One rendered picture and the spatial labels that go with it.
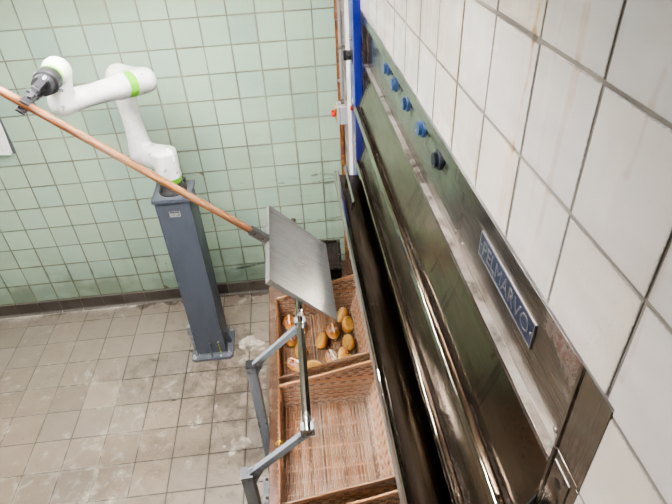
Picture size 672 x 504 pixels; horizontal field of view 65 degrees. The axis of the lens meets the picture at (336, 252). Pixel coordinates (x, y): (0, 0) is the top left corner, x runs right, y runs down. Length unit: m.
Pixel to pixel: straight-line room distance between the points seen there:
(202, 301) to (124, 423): 0.83
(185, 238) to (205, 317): 0.60
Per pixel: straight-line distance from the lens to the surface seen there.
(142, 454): 3.30
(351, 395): 2.50
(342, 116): 2.98
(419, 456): 1.41
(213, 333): 3.49
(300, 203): 3.61
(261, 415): 2.46
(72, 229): 3.94
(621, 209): 0.58
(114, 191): 3.70
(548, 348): 0.81
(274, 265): 2.19
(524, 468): 0.96
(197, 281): 3.21
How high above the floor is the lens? 2.59
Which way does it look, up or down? 37 degrees down
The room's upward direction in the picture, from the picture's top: 3 degrees counter-clockwise
